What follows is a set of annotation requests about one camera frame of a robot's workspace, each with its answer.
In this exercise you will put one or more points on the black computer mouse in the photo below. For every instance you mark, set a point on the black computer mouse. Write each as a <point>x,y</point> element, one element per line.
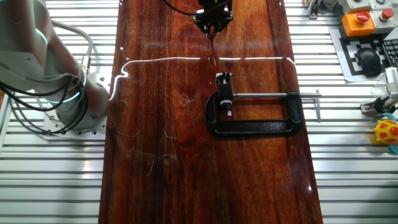
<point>369,62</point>

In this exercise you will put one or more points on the orange emergency stop box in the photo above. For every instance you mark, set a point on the orange emergency stop box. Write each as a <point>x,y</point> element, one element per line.
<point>353,28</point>

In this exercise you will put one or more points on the silver ribbed camera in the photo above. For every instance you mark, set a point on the silver ribbed camera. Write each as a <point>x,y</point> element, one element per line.
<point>393,81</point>

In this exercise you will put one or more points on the clear plastic cup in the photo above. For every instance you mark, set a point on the clear plastic cup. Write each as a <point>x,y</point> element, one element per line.
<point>377,91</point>

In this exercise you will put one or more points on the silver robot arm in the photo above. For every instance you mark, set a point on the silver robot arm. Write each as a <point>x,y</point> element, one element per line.
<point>84,102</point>

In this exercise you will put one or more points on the black keyboard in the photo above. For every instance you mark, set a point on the black keyboard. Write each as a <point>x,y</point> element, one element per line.
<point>392,51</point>

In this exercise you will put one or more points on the silver camera mount bracket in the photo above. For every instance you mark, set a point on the silver camera mount bracket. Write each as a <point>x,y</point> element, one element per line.
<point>381,105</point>

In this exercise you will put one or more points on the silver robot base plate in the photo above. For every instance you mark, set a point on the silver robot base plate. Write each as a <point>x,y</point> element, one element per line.
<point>96,130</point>

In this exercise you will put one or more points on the black C-clamp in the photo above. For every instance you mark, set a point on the black C-clamp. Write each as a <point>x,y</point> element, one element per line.
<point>248,127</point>

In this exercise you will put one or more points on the grey control box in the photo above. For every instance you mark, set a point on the grey control box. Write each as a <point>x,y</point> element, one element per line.
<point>357,6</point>

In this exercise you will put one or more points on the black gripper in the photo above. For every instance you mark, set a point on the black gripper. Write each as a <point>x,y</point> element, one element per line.
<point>214,12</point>

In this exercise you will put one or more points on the grey emergency stop box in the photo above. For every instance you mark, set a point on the grey emergency stop box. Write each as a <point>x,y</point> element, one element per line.
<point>377,26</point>

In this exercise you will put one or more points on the silver metal bracket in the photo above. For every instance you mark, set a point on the silver metal bracket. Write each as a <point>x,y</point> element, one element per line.
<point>314,9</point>

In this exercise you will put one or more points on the yellow orange toy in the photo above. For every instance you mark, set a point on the yellow orange toy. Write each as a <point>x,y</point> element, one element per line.
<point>387,132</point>

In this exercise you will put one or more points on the checkered marker sheet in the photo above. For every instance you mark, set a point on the checkered marker sheet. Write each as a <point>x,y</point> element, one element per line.
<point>349,62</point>

